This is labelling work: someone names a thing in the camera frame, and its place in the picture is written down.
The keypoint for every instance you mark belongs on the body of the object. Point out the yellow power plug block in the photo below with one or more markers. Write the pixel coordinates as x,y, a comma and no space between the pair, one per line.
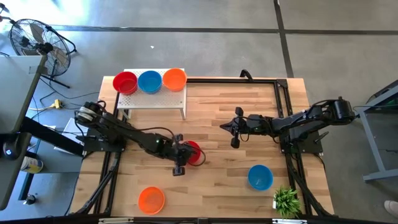
58,104

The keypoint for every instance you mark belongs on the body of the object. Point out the black desk support bar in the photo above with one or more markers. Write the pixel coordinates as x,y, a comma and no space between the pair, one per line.
53,137

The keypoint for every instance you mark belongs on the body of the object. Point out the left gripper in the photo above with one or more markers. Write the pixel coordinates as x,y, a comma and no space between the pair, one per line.
179,154

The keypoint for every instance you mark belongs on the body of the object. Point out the white and yellow can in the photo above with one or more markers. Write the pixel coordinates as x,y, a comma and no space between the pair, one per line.
32,165

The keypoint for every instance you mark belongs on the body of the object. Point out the dark blue desk leg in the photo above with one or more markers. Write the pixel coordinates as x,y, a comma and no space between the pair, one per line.
25,186

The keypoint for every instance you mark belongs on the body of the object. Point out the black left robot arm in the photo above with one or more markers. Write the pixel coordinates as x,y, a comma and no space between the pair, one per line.
133,135

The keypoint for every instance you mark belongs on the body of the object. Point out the black clamp hook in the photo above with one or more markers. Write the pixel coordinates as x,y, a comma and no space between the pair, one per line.
247,74

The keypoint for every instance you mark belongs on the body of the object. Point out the silver metal bracket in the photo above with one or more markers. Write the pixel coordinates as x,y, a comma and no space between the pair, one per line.
115,221
289,221

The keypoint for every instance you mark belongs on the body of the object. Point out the small black round caster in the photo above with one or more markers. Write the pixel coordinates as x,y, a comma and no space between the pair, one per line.
30,199

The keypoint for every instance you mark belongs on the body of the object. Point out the black computer mouse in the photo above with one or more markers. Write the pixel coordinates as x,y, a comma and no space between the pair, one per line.
12,149

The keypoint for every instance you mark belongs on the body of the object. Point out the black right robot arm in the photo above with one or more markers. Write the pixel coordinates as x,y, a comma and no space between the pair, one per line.
311,119

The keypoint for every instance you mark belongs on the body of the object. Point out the grey metal table frame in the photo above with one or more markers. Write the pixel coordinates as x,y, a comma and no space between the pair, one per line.
370,146

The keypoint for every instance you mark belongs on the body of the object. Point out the person's foot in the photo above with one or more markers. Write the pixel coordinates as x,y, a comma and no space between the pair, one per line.
391,208

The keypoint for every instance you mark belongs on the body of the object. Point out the grey desk top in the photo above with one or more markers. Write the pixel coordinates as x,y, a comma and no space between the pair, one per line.
15,93
9,180

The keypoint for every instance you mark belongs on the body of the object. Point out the black floor fan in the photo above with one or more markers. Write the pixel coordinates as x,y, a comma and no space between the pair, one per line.
43,47

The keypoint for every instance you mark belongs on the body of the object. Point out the pale grey flat board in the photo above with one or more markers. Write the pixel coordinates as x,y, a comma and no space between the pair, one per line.
73,132

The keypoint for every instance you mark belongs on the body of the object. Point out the small green potted plant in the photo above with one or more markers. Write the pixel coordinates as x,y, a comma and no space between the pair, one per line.
286,202

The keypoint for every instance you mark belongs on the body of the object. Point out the white perforated metal rack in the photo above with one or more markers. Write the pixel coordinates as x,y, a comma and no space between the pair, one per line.
155,101

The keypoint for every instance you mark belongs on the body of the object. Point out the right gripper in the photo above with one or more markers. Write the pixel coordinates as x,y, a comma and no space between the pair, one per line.
252,124

